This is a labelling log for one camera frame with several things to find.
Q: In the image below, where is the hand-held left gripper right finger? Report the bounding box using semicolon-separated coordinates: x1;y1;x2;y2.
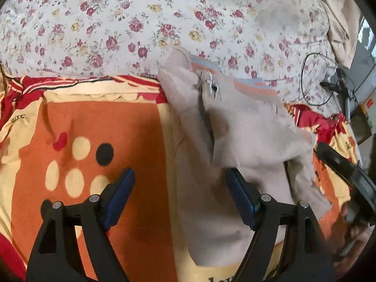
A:
226;167;337;282

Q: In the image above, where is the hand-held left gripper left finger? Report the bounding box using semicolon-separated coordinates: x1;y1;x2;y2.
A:
26;167;136;282

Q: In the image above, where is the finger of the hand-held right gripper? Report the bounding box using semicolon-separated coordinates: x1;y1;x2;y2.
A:
317;142;376;195

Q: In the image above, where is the beige garment with striped trim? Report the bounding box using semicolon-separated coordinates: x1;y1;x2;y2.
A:
158;46;331;267

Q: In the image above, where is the dark box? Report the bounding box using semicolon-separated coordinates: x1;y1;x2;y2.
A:
350;99;374;145

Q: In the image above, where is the red orange printed blanket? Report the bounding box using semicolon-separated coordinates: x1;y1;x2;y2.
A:
0;75;361;282

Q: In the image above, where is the dark stand device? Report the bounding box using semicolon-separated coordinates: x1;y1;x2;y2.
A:
320;67;356;121

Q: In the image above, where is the beige cloth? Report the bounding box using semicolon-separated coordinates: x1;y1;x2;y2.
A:
305;0;362;69

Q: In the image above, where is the white floral bedsheet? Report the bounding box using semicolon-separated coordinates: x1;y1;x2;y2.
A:
0;0;344;110

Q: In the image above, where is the looped black cable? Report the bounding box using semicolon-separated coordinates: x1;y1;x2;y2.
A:
299;52;340;107

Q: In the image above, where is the thin black cable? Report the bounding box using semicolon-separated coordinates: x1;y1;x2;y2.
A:
0;72;119;91

